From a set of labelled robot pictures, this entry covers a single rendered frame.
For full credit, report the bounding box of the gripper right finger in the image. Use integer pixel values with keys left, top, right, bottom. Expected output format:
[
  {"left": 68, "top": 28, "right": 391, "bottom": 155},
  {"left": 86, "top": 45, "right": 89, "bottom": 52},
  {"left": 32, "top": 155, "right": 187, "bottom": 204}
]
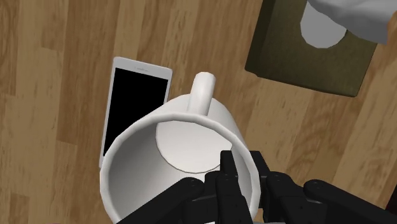
[{"left": 249, "top": 150, "right": 397, "bottom": 224}]

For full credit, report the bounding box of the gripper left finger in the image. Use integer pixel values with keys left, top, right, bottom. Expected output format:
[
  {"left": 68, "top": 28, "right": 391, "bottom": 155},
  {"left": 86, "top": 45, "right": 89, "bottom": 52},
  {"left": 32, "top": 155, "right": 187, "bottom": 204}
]
[{"left": 117, "top": 150, "right": 254, "bottom": 224}]

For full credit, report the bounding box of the white mug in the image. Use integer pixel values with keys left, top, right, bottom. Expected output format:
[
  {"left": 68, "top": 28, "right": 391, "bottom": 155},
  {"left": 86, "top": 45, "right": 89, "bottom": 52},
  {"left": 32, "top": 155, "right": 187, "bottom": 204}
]
[{"left": 99, "top": 71, "right": 261, "bottom": 224}]

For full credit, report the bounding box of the white smartphone with black screen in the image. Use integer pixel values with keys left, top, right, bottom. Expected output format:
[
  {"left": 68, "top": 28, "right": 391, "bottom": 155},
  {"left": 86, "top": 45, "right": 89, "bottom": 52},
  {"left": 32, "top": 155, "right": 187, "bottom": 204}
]
[{"left": 98, "top": 57, "right": 174, "bottom": 169}]

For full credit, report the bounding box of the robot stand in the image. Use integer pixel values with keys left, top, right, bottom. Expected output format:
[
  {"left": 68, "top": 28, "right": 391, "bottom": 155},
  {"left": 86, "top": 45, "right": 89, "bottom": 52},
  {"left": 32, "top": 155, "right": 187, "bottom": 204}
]
[{"left": 244, "top": 0, "right": 379, "bottom": 98}]

